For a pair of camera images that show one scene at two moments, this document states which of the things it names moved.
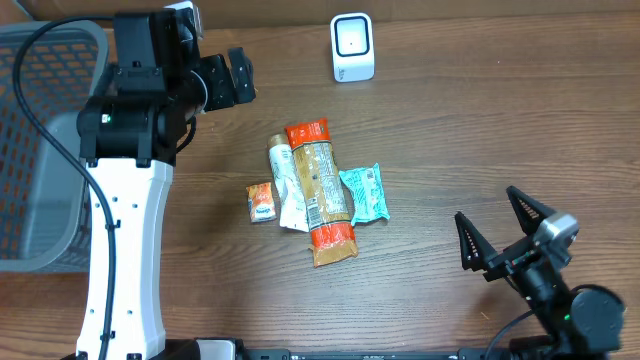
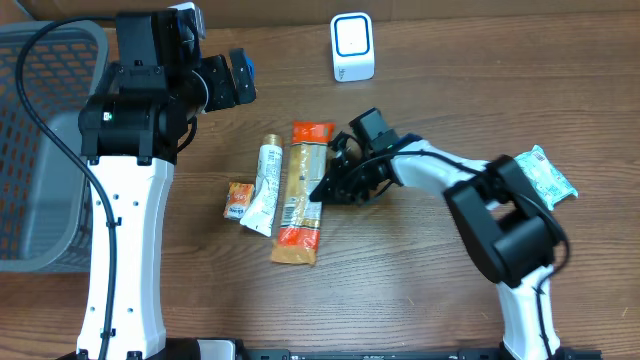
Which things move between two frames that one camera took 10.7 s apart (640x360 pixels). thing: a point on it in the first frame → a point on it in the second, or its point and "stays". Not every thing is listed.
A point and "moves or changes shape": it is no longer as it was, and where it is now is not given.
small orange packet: [260, 201] → [237, 198]
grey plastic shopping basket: [45, 223] stays
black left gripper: [215, 93] stays
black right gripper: [472, 248] → [333, 190]
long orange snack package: [330, 228] moves or changes shape
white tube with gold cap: [293, 207] → [261, 212]
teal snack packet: [367, 191] → [550, 184]
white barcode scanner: [352, 47] stays
